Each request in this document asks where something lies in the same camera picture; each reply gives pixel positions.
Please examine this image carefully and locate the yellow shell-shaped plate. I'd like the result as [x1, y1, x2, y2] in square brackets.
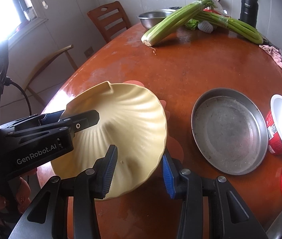
[51, 81, 167, 200]

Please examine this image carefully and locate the steel round pan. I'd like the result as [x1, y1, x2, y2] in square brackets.
[191, 88, 269, 176]

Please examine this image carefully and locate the curved wooden armchair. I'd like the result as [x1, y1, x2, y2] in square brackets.
[22, 44, 79, 107]

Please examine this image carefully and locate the brown wooden chair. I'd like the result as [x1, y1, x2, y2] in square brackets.
[87, 1, 132, 43]

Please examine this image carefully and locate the steel mixing bowl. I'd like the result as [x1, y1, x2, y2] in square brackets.
[138, 9, 175, 30]

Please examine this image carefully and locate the celery bunch left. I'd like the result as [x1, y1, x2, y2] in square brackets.
[141, 0, 216, 47]

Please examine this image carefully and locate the celery bunch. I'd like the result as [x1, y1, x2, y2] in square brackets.
[141, 0, 216, 47]
[194, 11, 263, 45]

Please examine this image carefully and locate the green leafy vegetable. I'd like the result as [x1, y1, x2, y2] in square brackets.
[184, 18, 199, 30]

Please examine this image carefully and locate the pink cloth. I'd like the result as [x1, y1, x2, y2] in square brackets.
[259, 45, 282, 69]

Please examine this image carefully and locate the celery bunch right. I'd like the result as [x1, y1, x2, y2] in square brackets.
[194, 11, 263, 45]

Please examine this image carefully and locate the black thermos bottle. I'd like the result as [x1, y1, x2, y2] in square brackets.
[239, 0, 258, 27]

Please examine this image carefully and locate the black camera cable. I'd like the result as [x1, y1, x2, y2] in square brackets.
[3, 76, 33, 116]

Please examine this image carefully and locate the wall power socket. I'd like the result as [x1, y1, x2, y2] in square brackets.
[84, 46, 94, 59]

